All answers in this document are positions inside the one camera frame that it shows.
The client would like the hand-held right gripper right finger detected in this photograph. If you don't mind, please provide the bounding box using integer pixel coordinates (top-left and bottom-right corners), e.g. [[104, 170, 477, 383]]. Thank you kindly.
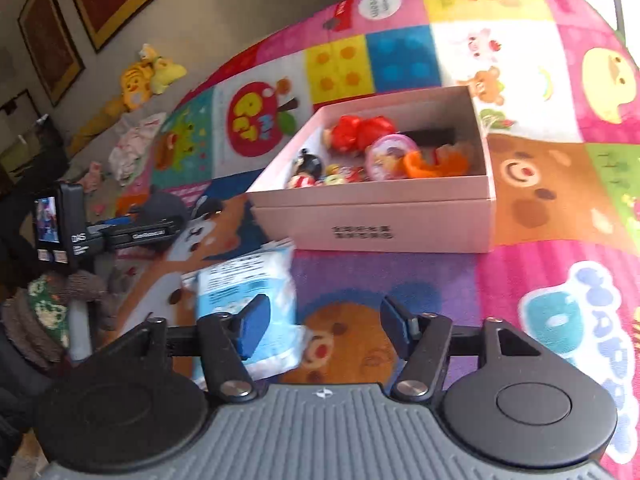
[[381, 296, 545, 402]]

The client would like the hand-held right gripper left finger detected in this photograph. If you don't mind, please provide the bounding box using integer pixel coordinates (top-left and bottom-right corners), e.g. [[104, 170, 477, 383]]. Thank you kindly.
[[100, 294, 271, 402]]

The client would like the blue white tissue packet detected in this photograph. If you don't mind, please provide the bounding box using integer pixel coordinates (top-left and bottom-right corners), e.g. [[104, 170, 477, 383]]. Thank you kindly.
[[182, 239, 307, 391]]

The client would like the pink cardboard box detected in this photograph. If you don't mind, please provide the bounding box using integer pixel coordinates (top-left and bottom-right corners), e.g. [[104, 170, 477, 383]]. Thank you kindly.
[[245, 85, 497, 254]]

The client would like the orange capsule half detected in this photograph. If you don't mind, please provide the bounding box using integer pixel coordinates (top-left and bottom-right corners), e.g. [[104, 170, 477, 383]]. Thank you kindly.
[[402, 147, 472, 180]]

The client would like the pink round capsule toy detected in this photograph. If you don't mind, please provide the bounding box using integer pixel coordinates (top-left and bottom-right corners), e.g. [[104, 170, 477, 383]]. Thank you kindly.
[[365, 135, 422, 182]]

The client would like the red hooded figure keychain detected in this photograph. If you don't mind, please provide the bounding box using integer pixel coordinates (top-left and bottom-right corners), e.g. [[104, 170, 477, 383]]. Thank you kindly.
[[322, 115, 398, 154]]

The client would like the small pink toy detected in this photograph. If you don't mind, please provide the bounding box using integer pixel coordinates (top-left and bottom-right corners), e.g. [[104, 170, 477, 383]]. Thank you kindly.
[[82, 160, 109, 194]]

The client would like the dark furniture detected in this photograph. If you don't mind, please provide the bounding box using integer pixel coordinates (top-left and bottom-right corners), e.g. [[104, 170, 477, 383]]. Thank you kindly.
[[0, 115, 71, 201]]

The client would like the pink patterned cloth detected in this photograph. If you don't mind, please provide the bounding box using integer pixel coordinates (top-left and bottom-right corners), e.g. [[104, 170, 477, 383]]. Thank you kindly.
[[108, 112, 168, 182]]

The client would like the yellow plush toy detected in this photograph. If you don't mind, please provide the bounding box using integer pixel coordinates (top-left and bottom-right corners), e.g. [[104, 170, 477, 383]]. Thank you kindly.
[[67, 44, 188, 156]]

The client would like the colourful cartoon play mat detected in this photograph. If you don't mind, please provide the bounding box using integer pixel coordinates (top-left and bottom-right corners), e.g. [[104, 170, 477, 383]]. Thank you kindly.
[[20, 0, 640, 480]]

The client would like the narrow gold framed picture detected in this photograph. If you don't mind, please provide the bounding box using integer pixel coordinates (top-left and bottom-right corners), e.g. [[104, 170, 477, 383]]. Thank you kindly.
[[17, 0, 86, 107]]

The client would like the large gold framed picture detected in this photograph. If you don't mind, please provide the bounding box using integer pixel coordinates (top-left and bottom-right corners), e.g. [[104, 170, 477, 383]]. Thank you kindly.
[[60, 0, 166, 54]]

